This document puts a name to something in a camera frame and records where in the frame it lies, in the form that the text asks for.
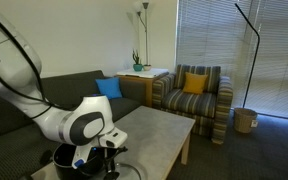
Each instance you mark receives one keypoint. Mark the plant in teal pot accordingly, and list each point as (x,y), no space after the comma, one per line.
(137,67)

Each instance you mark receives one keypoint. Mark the black cooking pot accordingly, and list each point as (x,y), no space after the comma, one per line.
(64,160)

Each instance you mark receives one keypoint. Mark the wooden side table white top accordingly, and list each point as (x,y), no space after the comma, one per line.
(144,73)

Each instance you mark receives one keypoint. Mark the yellow throw cushion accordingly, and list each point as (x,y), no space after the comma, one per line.
(195,83)

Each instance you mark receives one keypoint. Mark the small white bowl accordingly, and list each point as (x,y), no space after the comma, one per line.
(147,67)

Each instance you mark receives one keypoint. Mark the white paper tag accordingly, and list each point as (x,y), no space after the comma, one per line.
(254,123)

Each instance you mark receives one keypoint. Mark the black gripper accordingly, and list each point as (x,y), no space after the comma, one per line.
(112,154)

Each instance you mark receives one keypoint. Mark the blue throw cushion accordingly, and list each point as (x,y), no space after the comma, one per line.
(110,87)

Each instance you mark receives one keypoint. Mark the white two-head floor lamp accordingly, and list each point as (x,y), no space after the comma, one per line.
(146,33)

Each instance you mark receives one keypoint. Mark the light grey coffee table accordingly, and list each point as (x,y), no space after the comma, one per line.
(150,133)

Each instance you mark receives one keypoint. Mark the wicker waste basket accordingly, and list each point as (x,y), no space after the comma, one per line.
(244,120)

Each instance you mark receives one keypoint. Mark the round glass pot lid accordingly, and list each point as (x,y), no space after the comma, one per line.
(130,171)

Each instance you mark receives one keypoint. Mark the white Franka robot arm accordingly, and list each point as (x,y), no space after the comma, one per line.
(17,83)

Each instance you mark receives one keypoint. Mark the white window blinds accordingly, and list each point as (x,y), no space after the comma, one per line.
(210,33)

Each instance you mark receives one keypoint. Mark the dark grey fabric sofa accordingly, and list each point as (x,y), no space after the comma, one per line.
(130,91)

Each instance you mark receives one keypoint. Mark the striped fabric armchair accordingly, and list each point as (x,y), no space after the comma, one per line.
(190,103)

